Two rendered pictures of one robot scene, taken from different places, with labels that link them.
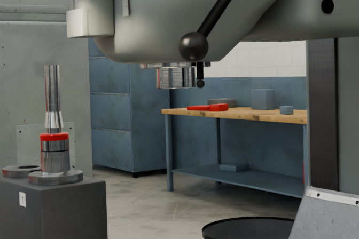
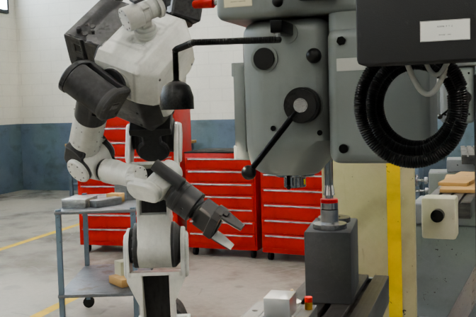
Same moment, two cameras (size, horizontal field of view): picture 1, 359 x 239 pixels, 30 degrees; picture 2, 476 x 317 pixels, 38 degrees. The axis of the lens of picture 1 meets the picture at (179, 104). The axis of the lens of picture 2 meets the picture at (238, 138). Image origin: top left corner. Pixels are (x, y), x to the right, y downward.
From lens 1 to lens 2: 1.13 m
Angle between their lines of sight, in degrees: 53
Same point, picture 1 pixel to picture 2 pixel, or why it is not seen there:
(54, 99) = (326, 177)
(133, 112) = not seen: outside the picture
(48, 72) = not seen: hidden behind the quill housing
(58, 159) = (326, 215)
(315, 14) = (335, 153)
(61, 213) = (317, 248)
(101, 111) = not seen: outside the picture
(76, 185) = (329, 233)
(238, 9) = (294, 149)
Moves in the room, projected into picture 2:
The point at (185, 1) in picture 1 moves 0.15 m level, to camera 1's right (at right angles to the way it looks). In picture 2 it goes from (260, 147) to (310, 150)
